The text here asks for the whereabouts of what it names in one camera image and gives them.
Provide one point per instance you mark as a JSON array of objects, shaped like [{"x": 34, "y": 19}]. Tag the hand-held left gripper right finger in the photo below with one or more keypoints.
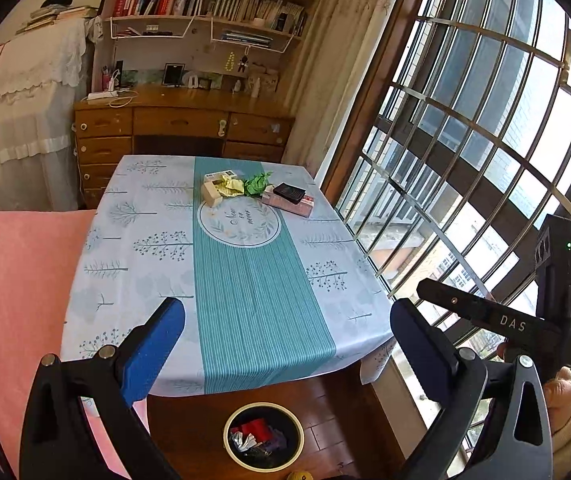
[{"x": 420, "y": 355}]

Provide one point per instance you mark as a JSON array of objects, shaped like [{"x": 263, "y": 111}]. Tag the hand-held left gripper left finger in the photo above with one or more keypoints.
[{"x": 153, "y": 350}]

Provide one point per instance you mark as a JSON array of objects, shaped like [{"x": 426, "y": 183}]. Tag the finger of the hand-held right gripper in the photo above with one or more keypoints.
[{"x": 453, "y": 301}]

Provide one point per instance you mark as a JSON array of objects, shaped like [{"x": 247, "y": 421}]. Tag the red plastic bag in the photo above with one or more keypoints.
[{"x": 255, "y": 431}]

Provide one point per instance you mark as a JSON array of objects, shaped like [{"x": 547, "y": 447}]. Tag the purple plastic bag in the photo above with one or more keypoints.
[{"x": 278, "y": 441}]

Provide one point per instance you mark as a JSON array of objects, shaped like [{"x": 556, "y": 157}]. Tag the dark blue trash bin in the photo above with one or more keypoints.
[{"x": 295, "y": 447}]

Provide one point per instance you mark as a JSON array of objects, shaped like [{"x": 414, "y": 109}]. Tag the person's right hand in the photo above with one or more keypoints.
[{"x": 565, "y": 385}]

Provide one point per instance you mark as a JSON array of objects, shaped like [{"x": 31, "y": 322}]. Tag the table with printed tablecloth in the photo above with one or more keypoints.
[{"x": 260, "y": 285}]

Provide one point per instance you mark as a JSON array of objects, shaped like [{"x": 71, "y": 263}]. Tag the pink bed sheet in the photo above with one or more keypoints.
[{"x": 15, "y": 285}]

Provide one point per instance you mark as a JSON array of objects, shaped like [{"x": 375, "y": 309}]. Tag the small beige box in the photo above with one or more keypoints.
[{"x": 211, "y": 194}]

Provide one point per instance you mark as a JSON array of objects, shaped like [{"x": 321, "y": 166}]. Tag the yellow slipper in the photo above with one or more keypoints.
[{"x": 299, "y": 475}]

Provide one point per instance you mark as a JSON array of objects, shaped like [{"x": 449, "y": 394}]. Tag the yellow crumpled paper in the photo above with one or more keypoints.
[{"x": 230, "y": 187}]

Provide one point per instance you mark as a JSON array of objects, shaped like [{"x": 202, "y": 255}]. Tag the small white box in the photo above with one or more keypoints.
[{"x": 218, "y": 176}]

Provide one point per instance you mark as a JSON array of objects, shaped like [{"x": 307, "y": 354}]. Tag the pink box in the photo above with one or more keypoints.
[{"x": 290, "y": 208}]

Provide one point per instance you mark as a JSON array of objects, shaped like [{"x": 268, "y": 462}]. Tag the metal window grille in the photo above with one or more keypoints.
[{"x": 490, "y": 110}]

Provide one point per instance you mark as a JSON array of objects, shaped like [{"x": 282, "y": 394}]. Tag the black wallet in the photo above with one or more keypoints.
[{"x": 289, "y": 194}]

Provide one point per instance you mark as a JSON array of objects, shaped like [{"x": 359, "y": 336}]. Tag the green crumpled paper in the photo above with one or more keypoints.
[{"x": 258, "y": 184}]

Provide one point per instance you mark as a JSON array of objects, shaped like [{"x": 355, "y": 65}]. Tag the wooden desk with drawers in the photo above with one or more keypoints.
[{"x": 180, "y": 122}]

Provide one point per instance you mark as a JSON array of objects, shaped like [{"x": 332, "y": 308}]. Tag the white drawer lock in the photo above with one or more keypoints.
[{"x": 222, "y": 128}]

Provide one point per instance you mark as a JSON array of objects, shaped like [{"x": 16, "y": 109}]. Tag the beige curtain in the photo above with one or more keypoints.
[{"x": 335, "y": 85}]

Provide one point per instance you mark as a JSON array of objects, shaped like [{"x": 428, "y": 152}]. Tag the white power strip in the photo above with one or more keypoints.
[{"x": 101, "y": 96}]

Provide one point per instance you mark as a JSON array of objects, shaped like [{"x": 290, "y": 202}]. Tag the white lace furniture cover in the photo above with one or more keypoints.
[{"x": 15, "y": 125}]

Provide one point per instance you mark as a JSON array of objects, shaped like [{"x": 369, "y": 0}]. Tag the dark hanging doll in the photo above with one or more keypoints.
[{"x": 244, "y": 62}]

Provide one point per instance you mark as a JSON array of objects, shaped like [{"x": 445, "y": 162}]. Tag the row of red books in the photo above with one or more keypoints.
[{"x": 135, "y": 2}]

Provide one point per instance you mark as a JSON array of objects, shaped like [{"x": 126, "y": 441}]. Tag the stack of books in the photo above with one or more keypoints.
[{"x": 55, "y": 15}]

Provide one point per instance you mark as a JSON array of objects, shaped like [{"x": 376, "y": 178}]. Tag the row of pale books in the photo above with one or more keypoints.
[{"x": 235, "y": 7}]

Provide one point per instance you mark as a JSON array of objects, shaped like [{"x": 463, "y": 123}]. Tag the black picture frame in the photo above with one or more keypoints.
[{"x": 173, "y": 75}]

